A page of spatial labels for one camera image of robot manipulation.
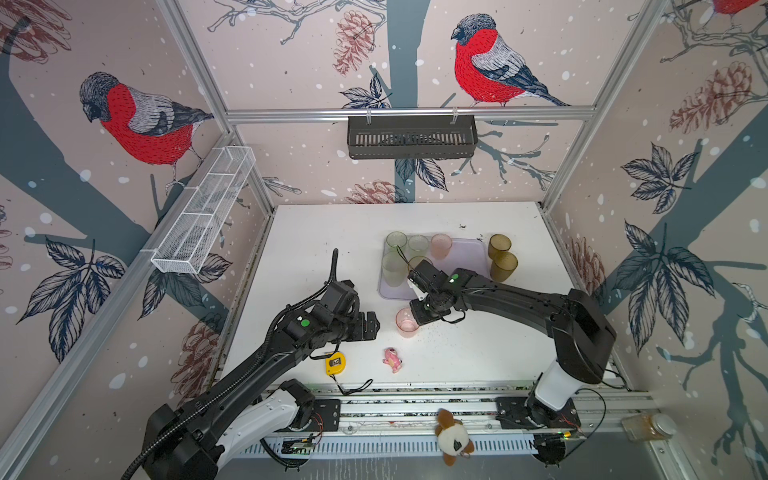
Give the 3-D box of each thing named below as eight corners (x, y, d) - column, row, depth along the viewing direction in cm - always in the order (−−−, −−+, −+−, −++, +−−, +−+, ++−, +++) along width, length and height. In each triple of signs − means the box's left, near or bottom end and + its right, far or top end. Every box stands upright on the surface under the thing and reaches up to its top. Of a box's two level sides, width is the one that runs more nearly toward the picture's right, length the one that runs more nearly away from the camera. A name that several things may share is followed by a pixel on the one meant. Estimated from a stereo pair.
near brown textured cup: (494, 283, 100) (501, 270, 93) (482, 266, 104) (488, 252, 98) (513, 277, 101) (521, 264, 95) (501, 260, 106) (508, 246, 100)
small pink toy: (394, 374, 81) (394, 371, 79) (378, 357, 84) (378, 354, 82) (404, 363, 83) (405, 360, 81) (389, 347, 86) (389, 343, 84)
